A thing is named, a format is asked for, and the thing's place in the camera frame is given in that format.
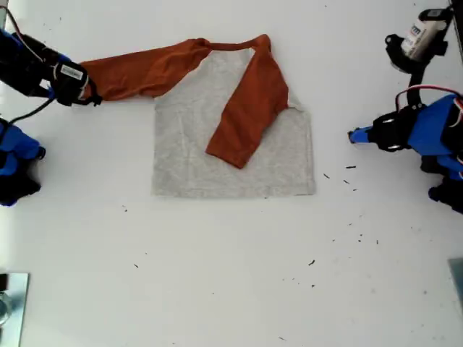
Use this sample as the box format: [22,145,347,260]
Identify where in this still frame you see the white and black camera box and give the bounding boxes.
[400,7,450,61]

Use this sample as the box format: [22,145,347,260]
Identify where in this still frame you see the steel plate with black clamp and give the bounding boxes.
[0,272,30,347]

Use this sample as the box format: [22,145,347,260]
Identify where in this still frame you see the grey t-shirt with brown sleeves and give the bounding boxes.
[77,33,317,199]

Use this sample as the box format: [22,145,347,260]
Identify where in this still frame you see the red and white servo wire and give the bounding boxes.
[395,84,463,128]
[2,4,59,79]

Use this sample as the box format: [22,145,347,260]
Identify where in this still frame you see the black camera stalk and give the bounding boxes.
[384,33,441,110]

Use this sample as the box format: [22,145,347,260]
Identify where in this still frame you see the black camera cable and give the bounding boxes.
[6,97,54,127]

